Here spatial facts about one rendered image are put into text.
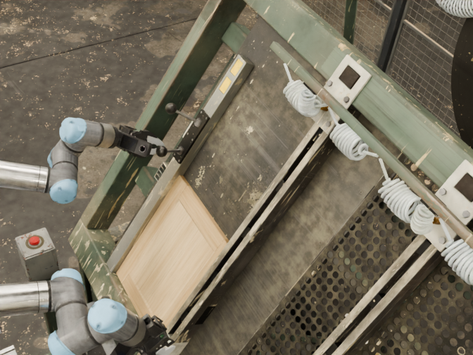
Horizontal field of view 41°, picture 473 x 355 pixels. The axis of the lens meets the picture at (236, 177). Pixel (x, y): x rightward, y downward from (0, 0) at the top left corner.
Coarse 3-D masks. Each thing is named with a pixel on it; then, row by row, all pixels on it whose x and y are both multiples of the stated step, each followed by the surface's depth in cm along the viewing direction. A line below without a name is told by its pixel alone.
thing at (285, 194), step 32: (352, 64) 164; (352, 96) 163; (320, 128) 174; (288, 160) 180; (320, 160) 178; (288, 192) 180; (256, 224) 185; (224, 256) 193; (224, 288) 198; (192, 320) 202
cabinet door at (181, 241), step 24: (168, 192) 222; (192, 192) 214; (168, 216) 221; (192, 216) 213; (144, 240) 229; (168, 240) 220; (192, 240) 212; (216, 240) 204; (144, 264) 228; (168, 264) 219; (192, 264) 211; (144, 288) 226; (168, 288) 218; (192, 288) 209; (144, 312) 224; (168, 312) 216
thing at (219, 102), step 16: (224, 80) 206; (240, 80) 204; (224, 96) 205; (208, 112) 209; (208, 128) 211; (192, 160) 218; (176, 176) 219; (160, 192) 222; (144, 208) 227; (144, 224) 228; (128, 240) 232; (112, 256) 238; (112, 272) 237
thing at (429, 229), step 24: (432, 192) 131; (456, 192) 141; (432, 216) 133; (432, 240) 144; (456, 240) 148; (408, 264) 154; (432, 264) 151; (384, 288) 156; (408, 288) 154; (360, 312) 159; (384, 312) 156; (336, 336) 163; (360, 336) 159
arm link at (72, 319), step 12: (60, 312) 148; (72, 312) 147; (84, 312) 149; (60, 324) 146; (72, 324) 145; (84, 324) 143; (60, 336) 144; (72, 336) 143; (84, 336) 143; (60, 348) 143; (72, 348) 143; (84, 348) 144
